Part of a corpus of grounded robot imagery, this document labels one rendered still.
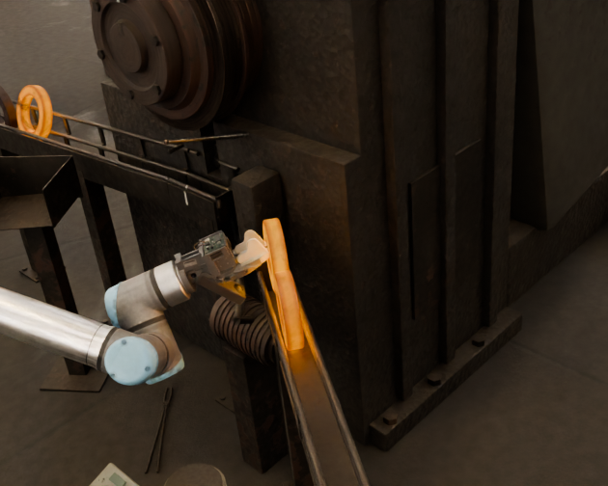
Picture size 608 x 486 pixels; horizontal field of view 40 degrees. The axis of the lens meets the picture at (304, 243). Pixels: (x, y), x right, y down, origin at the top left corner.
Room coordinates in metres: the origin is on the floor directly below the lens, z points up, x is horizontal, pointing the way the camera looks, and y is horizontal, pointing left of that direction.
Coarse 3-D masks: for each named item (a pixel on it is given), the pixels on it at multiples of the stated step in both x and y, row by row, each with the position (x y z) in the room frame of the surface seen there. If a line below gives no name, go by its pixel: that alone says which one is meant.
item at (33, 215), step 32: (0, 160) 2.25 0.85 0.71; (32, 160) 2.23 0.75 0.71; (64, 160) 2.21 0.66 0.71; (0, 192) 2.26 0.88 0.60; (32, 192) 2.24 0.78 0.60; (64, 192) 2.11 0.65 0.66; (0, 224) 2.08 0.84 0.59; (32, 224) 2.04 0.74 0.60; (32, 256) 2.11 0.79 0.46; (64, 288) 2.11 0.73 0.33; (64, 384) 2.06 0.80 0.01; (96, 384) 2.05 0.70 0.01
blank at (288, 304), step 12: (276, 276) 1.36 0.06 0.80; (288, 276) 1.35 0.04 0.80; (276, 288) 1.37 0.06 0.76; (288, 288) 1.32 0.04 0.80; (288, 300) 1.30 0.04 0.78; (288, 312) 1.28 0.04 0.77; (288, 324) 1.27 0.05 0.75; (300, 324) 1.27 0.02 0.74; (288, 336) 1.27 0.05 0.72; (300, 336) 1.27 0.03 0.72; (288, 348) 1.29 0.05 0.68; (300, 348) 1.30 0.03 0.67
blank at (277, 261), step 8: (264, 224) 1.50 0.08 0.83; (272, 224) 1.50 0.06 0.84; (280, 224) 1.50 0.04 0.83; (264, 232) 1.52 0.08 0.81; (272, 232) 1.47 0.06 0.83; (280, 232) 1.47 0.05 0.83; (264, 240) 1.54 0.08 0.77; (272, 240) 1.46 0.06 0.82; (280, 240) 1.46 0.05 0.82; (272, 248) 1.44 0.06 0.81; (280, 248) 1.44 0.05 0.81; (272, 256) 1.43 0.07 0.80; (280, 256) 1.43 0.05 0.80; (272, 264) 1.43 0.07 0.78; (280, 264) 1.43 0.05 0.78; (288, 264) 1.43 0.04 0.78; (272, 272) 1.44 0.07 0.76; (272, 280) 1.46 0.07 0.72
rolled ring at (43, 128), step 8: (24, 88) 2.68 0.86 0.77; (32, 88) 2.65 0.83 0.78; (40, 88) 2.64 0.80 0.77; (24, 96) 2.67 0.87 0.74; (32, 96) 2.68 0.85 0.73; (40, 96) 2.60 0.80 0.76; (48, 96) 2.62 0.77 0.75; (24, 104) 2.68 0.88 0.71; (40, 104) 2.59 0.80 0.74; (48, 104) 2.59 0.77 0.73; (16, 112) 2.69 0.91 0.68; (24, 112) 2.68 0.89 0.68; (40, 112) 2.58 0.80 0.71; (48, 112) 2.58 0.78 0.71; (24, 120) 2.67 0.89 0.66; (40, 120) 2.58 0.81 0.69; (48, 120) 2.57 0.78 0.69; (24, 128) 2.64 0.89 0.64; (32, 128) 2.65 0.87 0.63; (40, 128) 2.57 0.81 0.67; (48, 128) 2.57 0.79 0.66
